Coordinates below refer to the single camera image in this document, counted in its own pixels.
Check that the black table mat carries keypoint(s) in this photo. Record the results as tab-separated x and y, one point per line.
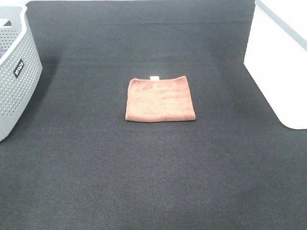
73	162

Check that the brown towel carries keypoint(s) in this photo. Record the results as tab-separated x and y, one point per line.
159	100

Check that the white storage box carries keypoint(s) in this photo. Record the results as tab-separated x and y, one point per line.
276	58

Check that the grey perforated laundry basket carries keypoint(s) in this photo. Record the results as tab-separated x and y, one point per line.
20	66

